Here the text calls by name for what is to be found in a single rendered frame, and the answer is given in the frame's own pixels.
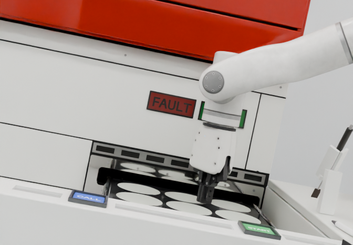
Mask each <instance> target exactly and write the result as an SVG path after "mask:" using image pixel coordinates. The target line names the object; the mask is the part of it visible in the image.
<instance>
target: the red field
mask: <svg viewBox="0 0 353 245"><path fill-rule="evenodd" d="M194 103H195V101H193V100H188V99H183V98H177V97H172V96H167V95H162V94H157V93H152V92H151V97H150V102H149V107H148V108H150V109H155V110H160V111H166V112H169V113H174V114H179V115H185V116H190V117H192V113H193V108H194Z"/></svg>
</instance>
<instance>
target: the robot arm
mask: <svg viewBox="0 0 353 245"><path fill-rule="evenodd" d="M350 64H353V17H351V18H348V19H345V20H343V21H340V22H337V23H335V24H332V25H329V26H327V27H324V28H321V29H319V30H316V31H314V32H311V33H309V34H306V35H304V36H301V37H299V38H296V39H293V40H291V41H288V42H285V43H280V44H272V45H267V46H262V47H258V48H254V49H251V50H248V51H245V52H242V53H240V54H238V53H233V52H225V51H219V52H216V53H215V55H214V60H213V65H212V66H210V67H208V68H207V69H206V70H205V71H204V72H203V73H202V74H201V76H200V79H199V88H200V91H201V93H202V94H203V95H204V96H205V97H206V99H205V104H204V109H203V114H202V120H205V121H206V122H203V124H201V125H200V127H199V129H198V132H197V134H196V137H195V141H194V144H193V148H192V152H191V157H190V165H191V166H192V167H193V170H194V171H195V172H196V173H197V174H198V176H199V183H200V185H199V190H198V196H197V199H196V200H197V201H198V202H200V203H212V198H213V193H214V188H215V187H216V186H217V184H218V183H219V182H226V181H227V175H229V174H230V173H231V171H232V167H233V162H234V157H235V149H236V129H235V128H234V127H239V125H240V120H241V114H242V110H243V105H244V99H245V95H246V93H248V92H250V91H254V90H257V89H261V88H265V87H269V86H274V85H280V84H285V83H293V82H297V81H301V80H305V79H309V78H312V77H315V76H318V75H321V74H324V73H327V72H330V71H332V70H335V69H338V68H341V67H344V66H347V65H350ZM212 176H213V177H212Z"/></svg>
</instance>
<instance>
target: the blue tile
mask: <svg viewBox="0 0 353 245"><path fill-rule="evenodd" d="M73 198H79V199H85V200H90V201H95V202H101V203H104V201H105V198H103V197H97V196H92V195H87V194H83V193H77V192H75V194H74V196H73Z"/></svg>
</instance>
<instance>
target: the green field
mask: <svg viewBox="0 0 353 245"><path fill-rule="evenodd" d="M204 104H205V103H203V104H202V109H201V114H200V119H202V114H203V109H204ZM245 112H246V111H242V114H241V120H240V125H239V126H240V127H242V126H243V122H244V117H245Z"/></svg>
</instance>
